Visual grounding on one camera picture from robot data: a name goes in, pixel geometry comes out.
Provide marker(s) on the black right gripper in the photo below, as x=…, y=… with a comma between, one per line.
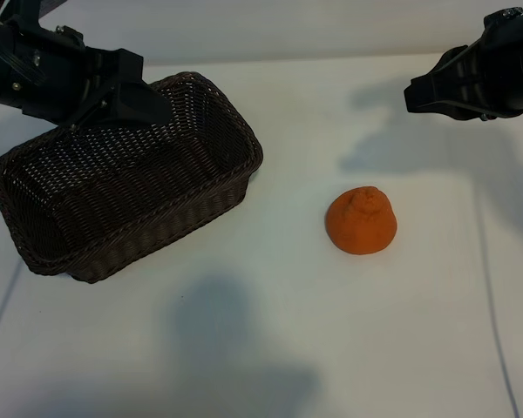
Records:
x=505, y=69

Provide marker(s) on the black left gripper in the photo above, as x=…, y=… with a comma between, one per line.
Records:
x=48, y=74

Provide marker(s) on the orange fruit with knobby top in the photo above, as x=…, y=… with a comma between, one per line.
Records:
x=362, y=226

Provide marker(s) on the dark brown wicker basket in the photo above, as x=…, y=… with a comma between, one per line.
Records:
x=135, y=196

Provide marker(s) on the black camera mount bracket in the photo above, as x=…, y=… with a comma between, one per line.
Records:
x=35, y=13

